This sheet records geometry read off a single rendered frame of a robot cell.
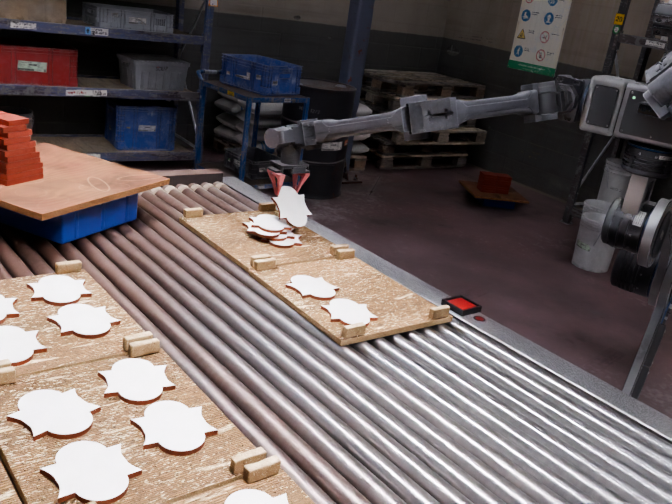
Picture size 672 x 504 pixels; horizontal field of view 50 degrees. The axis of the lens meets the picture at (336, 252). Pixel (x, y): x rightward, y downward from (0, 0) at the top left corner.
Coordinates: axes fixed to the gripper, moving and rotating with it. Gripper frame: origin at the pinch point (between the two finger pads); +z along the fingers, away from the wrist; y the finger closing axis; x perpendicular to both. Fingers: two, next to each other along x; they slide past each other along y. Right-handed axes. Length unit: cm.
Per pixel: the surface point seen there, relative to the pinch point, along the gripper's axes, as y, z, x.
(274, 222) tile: -5.1, 8.3, -2.7
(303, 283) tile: -19.8, 11.4, -37.1
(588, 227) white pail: 333, 74, 79
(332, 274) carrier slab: -7.1, 12.3, -33.5
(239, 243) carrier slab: -18.9, 12.2, -5.8
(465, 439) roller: -30, 15, -101
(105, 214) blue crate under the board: -48, 9, 18
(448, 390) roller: -19, 15, -87
